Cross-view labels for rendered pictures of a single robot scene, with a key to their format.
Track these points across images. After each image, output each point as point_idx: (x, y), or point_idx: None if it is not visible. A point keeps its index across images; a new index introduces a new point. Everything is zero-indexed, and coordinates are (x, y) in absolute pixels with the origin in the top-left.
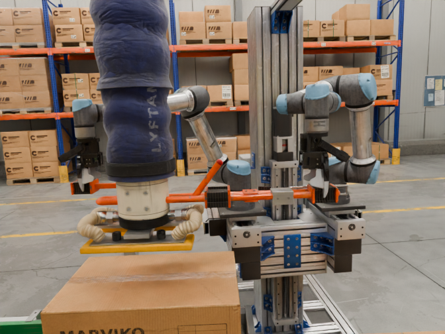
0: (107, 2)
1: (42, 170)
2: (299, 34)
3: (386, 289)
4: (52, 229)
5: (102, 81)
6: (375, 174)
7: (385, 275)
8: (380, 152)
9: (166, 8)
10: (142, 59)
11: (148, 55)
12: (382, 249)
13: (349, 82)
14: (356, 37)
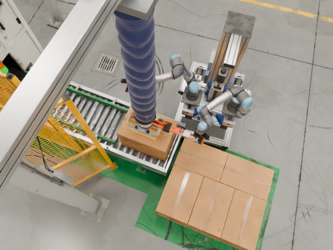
0: (133, 98)
1: None
2: (244, 48)
3: (278, 103)
4: None
5: (132, 105)
6: (244, 116)
7: (288, 93)
8: None
9: (154, 92)
10: (143, 110)
11: (145, 109)
12: (308, 71)
13: (239, 99)
14: None
